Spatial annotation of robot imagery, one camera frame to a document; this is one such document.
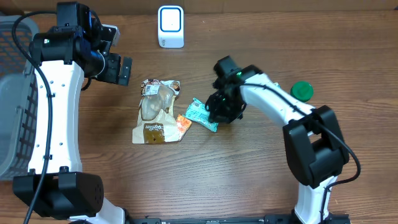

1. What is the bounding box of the teal tissue pack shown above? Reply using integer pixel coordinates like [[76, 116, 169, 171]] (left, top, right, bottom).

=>
[[185, 98, 218, 133]]

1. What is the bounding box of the orange tissue pack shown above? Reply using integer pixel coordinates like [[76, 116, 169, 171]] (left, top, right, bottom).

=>
[[176, 114, 192, 141]]

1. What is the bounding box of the clear snack pouch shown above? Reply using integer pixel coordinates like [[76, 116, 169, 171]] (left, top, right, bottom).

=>
[[132, 79, 181, 144]]

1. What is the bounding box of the green lid jar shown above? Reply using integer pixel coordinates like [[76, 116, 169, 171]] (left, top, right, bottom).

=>
[[290, 81, 314, 103]]

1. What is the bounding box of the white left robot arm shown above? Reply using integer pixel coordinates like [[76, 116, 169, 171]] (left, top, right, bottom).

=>
[[12, 2, 132, 224]]

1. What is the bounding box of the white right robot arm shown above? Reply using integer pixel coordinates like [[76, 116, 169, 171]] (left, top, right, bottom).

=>
[[206, 56, 350, 223]]

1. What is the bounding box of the white barcode scanner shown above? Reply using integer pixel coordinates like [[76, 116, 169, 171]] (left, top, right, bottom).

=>
[[157, 5, 185, 49]]

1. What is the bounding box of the grey plastic mesh basket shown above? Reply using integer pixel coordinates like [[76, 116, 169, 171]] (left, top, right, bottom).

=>
[[1, 16, 37, 181]]

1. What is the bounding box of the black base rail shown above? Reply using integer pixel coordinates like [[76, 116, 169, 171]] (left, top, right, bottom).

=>
[[124, 214, 352, 224]]

